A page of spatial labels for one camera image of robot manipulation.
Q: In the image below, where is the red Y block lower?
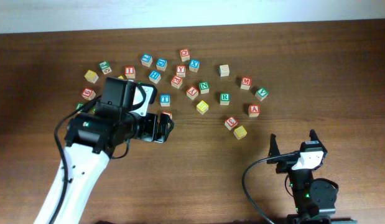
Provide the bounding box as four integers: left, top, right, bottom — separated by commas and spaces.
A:
186, 86, 199, 100

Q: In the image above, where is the green N block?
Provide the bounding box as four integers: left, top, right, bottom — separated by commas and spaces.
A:
199, 82, 210, 95

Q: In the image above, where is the red y block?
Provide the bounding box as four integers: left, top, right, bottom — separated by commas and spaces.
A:
186, 86, 199, 100
176, 65, 186, 77

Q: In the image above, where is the blue H block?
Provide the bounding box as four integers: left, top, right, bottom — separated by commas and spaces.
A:
149, 70, 161, 84

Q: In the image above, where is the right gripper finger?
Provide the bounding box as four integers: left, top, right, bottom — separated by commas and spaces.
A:
309, 129, 323, 146
268, 134, 280, 158

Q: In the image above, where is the plain wooden block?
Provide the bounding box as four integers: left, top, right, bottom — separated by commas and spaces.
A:
219, 65, 230, 77

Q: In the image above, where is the blue T block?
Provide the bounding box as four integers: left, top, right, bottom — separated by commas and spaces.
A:
160, 95, 170, 107

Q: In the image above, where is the yellow block centre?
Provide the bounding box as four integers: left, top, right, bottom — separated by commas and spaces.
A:
196, 100, 209, 114

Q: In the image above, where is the green R block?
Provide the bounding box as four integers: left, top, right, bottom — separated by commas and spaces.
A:
220, 93, 230, 105

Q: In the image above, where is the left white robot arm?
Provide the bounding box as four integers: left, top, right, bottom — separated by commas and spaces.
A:
35, 77, 174, 223

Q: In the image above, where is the green V block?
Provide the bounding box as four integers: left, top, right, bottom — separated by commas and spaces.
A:
255, 88, 269, 101

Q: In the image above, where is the red 3 block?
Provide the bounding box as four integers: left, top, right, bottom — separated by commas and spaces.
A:
225, 116, 238, 131

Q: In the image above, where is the blue X block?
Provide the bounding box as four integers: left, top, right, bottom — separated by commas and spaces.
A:
189, 59, 200, 72

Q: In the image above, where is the blue D block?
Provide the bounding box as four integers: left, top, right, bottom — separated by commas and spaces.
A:
156, 58, 168, 71

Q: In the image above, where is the green B block left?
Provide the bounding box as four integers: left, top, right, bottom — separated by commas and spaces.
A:
75, 103, 84, 111

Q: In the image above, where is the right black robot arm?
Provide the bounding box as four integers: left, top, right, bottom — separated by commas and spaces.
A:
267, 129, 339, 223

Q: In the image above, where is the red I block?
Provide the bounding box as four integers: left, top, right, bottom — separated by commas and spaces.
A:
124, 66, 136, 79

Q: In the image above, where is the red A block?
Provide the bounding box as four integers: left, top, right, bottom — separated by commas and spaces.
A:
248, 105, 260, 117

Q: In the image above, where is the red E block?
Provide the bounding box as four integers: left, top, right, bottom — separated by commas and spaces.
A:
170, 75, 183, 89

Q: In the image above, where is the red M block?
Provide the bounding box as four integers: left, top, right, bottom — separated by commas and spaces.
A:
240, 77, 252, 90

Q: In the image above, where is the red Y block upper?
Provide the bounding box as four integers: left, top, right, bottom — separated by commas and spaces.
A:
176, 65, 186, 77

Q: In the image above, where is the red U block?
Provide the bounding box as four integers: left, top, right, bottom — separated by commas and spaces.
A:
162, 111, 172, 119

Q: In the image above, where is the red C block top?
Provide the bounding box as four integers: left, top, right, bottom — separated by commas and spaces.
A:
180, 49, 190, 62

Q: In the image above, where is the green J block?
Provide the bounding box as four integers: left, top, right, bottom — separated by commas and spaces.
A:
99, 61, 112, 75

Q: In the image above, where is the yellow block far left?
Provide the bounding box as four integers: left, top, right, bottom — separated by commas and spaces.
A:
84, 70, 99, 83

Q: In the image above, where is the red 9 block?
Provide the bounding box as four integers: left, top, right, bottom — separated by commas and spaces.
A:
81, 88, 96, 100

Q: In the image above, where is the yellow block right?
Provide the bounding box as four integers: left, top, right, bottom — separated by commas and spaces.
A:
233, 126, 247, 140

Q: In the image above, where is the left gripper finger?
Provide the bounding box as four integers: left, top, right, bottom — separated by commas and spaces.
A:
160, 113, 174, 128
154, 124, 172, 143

